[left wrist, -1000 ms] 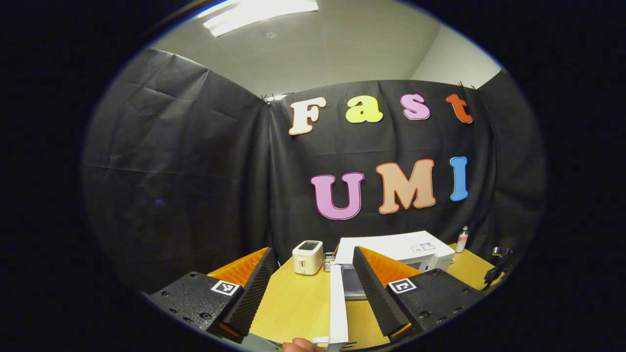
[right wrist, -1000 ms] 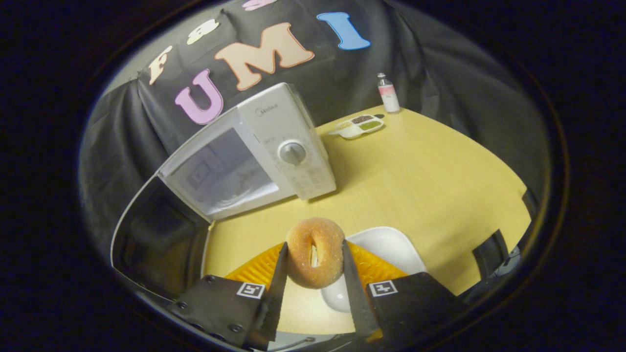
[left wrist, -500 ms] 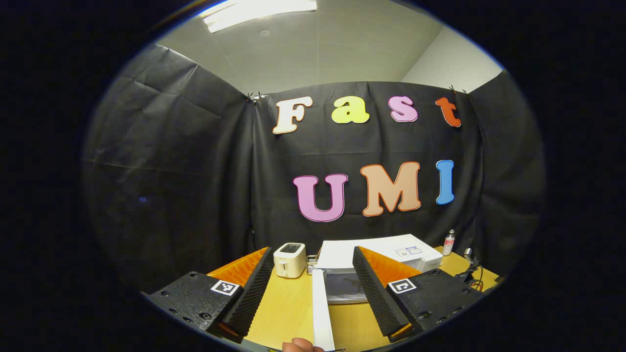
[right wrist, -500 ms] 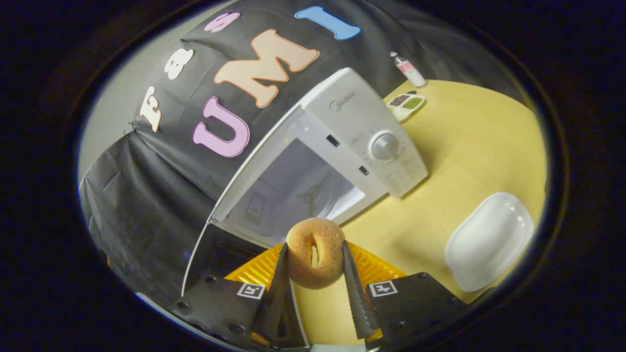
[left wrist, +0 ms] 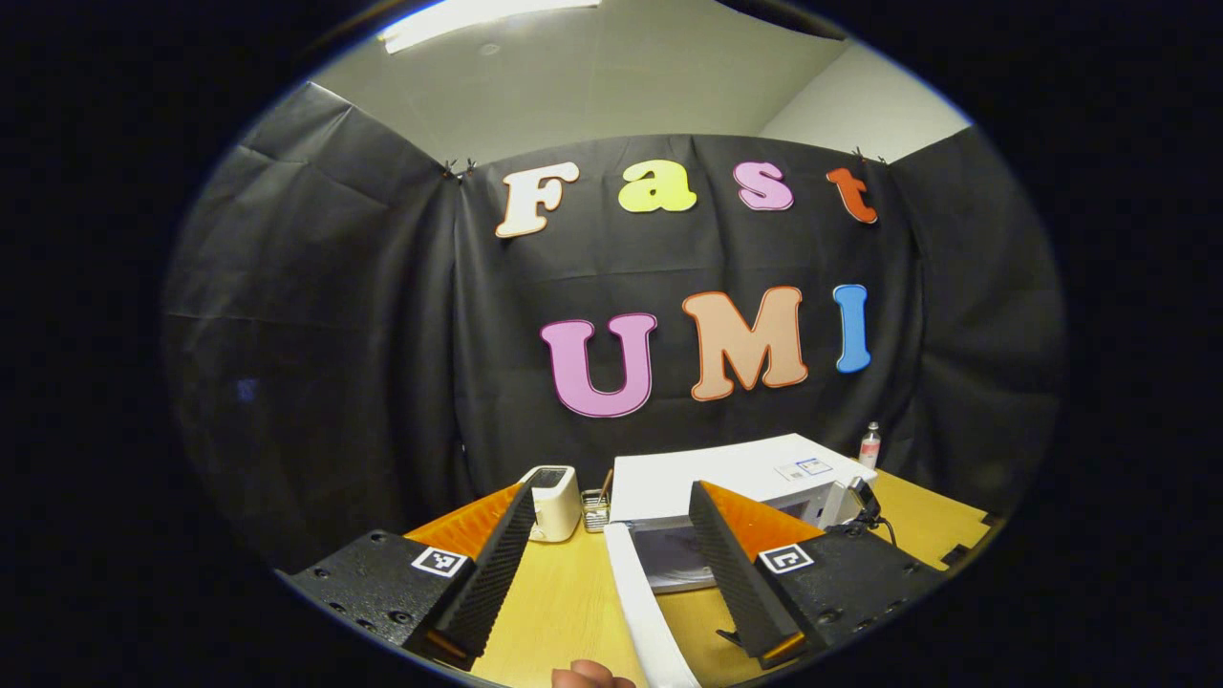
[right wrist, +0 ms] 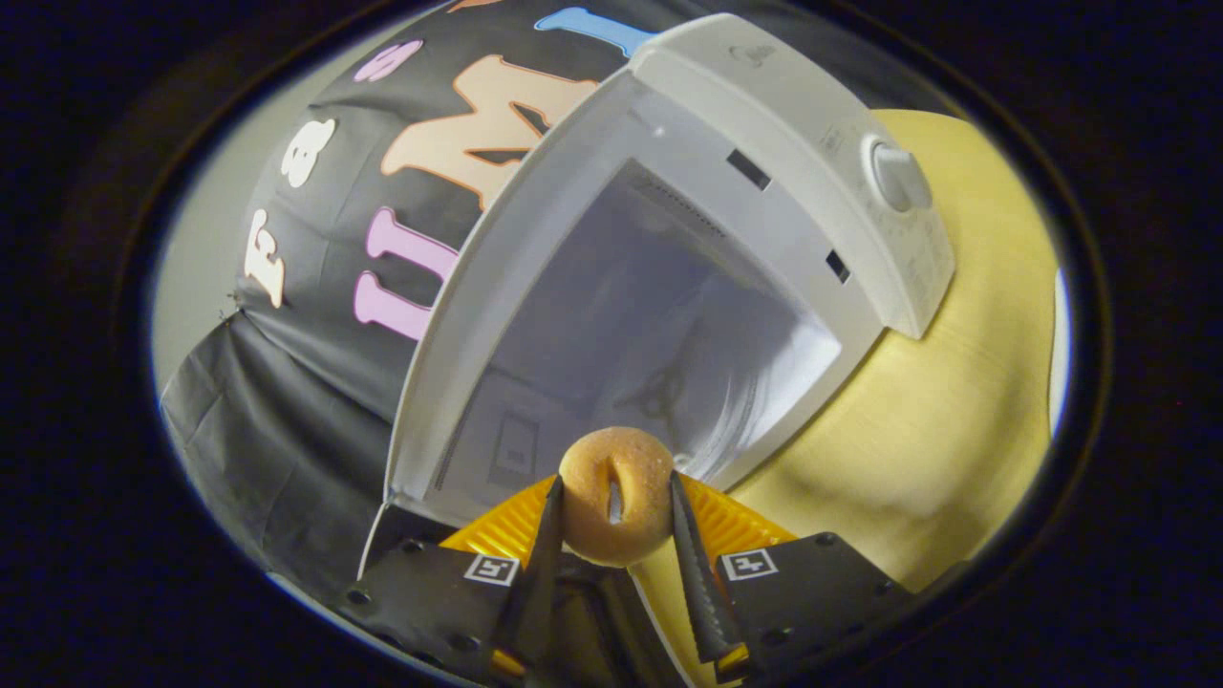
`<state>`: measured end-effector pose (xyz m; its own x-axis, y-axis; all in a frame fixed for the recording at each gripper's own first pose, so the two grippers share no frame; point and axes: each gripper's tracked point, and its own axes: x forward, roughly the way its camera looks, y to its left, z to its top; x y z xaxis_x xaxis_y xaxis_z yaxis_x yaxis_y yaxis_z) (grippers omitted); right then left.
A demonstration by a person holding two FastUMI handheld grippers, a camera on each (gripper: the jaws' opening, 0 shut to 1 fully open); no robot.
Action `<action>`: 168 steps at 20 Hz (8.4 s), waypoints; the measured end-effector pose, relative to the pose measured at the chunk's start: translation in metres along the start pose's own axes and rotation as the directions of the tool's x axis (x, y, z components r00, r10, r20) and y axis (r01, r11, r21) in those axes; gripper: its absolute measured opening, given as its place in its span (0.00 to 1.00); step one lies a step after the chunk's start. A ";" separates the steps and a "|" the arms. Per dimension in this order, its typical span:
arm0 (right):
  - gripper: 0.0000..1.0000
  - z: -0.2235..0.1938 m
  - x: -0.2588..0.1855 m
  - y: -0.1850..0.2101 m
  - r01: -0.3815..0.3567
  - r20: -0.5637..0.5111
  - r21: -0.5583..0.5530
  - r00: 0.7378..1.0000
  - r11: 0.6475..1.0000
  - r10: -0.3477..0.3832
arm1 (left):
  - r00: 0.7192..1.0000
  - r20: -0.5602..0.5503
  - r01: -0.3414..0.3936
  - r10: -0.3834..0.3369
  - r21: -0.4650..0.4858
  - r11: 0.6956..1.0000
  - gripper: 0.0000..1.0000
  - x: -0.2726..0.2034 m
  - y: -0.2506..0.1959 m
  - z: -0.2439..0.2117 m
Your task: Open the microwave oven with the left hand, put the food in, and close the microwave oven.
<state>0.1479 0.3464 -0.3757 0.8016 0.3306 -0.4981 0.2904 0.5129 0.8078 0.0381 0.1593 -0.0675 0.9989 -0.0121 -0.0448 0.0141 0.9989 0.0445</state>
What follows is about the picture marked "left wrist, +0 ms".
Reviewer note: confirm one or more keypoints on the black cloth clip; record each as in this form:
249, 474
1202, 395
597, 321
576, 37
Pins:
459, 169
868, 156

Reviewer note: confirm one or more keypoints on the small clear bottle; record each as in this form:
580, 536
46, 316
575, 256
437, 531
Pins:
869, 447

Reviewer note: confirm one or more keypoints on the black backdrop cloth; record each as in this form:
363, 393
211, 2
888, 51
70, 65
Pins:
334, 334

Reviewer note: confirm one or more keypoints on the white toaster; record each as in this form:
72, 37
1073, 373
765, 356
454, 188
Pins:
554, 502

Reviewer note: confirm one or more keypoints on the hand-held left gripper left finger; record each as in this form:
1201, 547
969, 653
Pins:
492, 578

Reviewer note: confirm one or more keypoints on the white microwave oven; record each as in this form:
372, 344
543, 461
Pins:
726, 468

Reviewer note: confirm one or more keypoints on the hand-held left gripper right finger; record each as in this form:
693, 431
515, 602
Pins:
736, 573

